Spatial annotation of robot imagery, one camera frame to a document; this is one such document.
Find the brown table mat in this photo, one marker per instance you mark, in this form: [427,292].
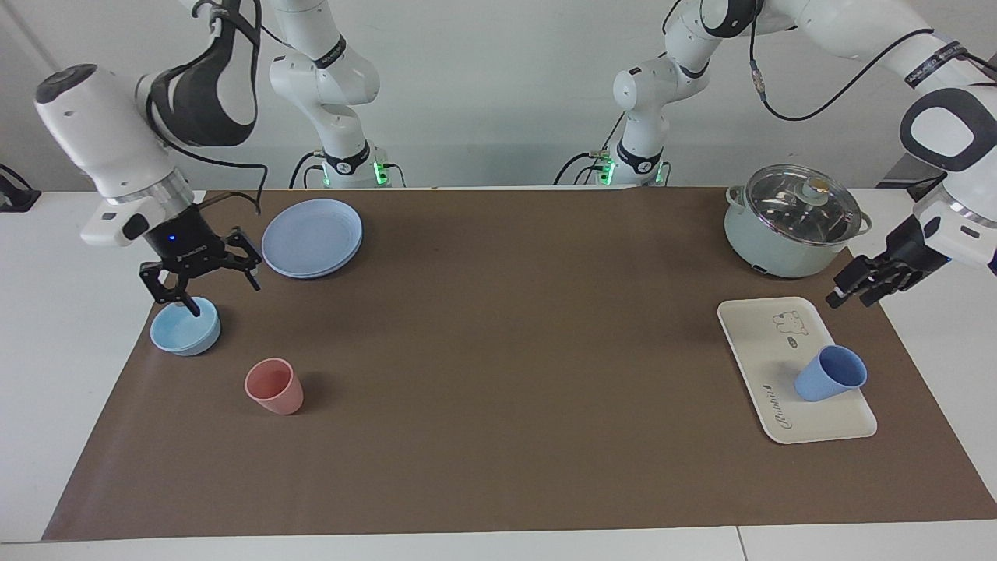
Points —
[506,374]

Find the blue plastic cup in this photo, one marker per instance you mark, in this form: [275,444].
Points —
[826,378]

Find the blue plastic plate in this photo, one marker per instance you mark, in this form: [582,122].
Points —
[311,238]

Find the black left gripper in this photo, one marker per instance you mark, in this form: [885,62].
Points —
[907,253]

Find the mint green cooking pot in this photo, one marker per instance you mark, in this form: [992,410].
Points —
[771,253]

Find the pink plastic cup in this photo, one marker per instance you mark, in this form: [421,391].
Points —
[276,389]

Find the glass pot lid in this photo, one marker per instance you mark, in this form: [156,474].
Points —
[802,210]

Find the black table clamp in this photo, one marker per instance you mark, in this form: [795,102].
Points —
[17,199]

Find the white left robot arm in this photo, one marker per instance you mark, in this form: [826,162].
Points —
[857,23]

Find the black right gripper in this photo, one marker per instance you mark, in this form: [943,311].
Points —
[187,238]

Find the light blue bowl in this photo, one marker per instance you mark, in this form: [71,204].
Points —
[179,335]

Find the cream tray with bear print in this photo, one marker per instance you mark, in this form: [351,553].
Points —
[767,366]

